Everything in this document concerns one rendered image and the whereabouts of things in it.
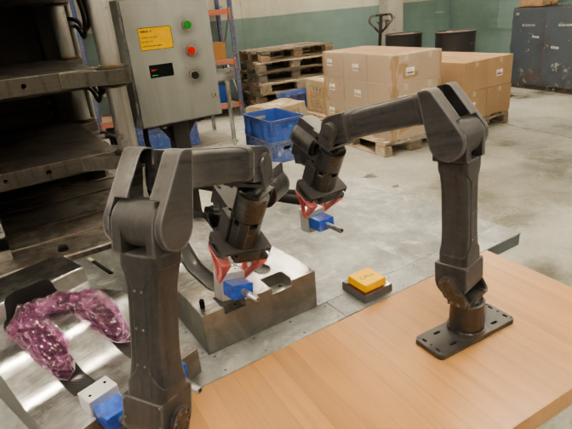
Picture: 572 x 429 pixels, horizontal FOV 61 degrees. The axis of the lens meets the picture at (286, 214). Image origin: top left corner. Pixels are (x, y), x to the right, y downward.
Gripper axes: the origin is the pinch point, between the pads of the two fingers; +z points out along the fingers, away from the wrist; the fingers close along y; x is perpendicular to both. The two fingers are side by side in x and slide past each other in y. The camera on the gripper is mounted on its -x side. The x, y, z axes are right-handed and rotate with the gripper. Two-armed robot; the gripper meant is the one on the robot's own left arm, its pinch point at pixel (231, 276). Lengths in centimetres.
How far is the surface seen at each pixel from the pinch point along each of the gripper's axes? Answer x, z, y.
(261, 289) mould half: 2.3, 3.0, -6.3
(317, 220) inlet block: -10.0, -2.9, -25.9
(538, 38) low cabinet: -360, 18, -641
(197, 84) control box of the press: -91, 0, -28
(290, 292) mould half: 3.6, 4.2, -13.0
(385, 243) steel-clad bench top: -9, 7, -52
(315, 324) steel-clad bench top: 10.3, 7.8, -16.3
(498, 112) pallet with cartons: -244, 78, -453
